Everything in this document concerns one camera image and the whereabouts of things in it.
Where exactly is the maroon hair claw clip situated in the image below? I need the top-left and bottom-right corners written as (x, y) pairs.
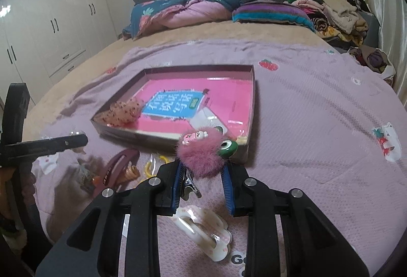
top-left (92, 149), bottom-right (140, 198)

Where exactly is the orange spiral hair tie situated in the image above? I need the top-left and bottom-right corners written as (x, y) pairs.
top-left (119, 162), bottom-right (141, 186)

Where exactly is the yellow rings plastic bag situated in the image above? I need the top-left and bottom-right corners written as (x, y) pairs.
top-left (143, 154), bottom-right (173, 178)

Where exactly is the pink fluffy strawberry clip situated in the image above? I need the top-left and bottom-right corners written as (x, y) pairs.
top-left (175, 127), bottom-right (240, 201)

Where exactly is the clear plastic jewelry packet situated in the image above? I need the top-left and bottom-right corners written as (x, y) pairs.
top-left (189, 107), bottom-right (228, 134)

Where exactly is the tan bed blanket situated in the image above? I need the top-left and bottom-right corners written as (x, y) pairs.
top-left (23, 21), bottom-right (330, 141)

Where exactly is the white wardrobe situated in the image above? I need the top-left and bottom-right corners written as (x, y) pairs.
top-left (1, 0), bottom-right (117, 107)

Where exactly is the purple patterned quilt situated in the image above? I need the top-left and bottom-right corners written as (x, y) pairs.
top-left (42, 40), bottom-right (406, 274)

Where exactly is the dark cardboard tray box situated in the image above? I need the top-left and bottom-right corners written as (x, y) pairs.
top-left (91, 65), bottom-right (256, 162)

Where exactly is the pink blue book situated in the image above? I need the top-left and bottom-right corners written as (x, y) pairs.
top-left (125, 77), bottom-right (253, 139)

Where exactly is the navy pink folded duvet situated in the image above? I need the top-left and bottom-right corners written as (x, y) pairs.
top-left (122, 0), bottom-right (243, 40)

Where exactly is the pile of folded clothes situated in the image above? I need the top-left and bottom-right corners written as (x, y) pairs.
top-left (286, 0), bottom-right (396, 85)

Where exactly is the striped purple teal pillow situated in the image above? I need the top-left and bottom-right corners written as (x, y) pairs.
top-left (232, 1), bottom-right (316, 32)

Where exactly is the cream pleated curtain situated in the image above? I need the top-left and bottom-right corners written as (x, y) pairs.
top-left (368, 0), bottom-right (406, 105)

